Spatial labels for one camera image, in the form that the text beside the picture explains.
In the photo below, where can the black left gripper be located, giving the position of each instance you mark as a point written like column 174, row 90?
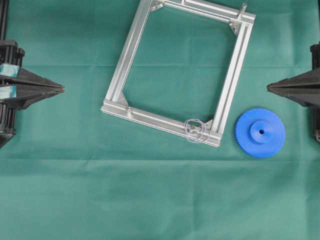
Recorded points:
column 11, row 57

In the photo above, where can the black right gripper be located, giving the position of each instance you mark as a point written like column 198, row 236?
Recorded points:
column 300, row 89

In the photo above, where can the blue plastic gear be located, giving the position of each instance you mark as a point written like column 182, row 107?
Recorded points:
column 260, row 133

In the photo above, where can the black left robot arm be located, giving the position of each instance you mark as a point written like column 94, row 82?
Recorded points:
column 19, row 88

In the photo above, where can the steel shaft far corner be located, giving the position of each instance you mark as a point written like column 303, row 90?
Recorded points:
column 241, row 11

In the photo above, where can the aluminium profile frame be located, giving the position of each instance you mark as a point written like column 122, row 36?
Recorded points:
column 209, row 133

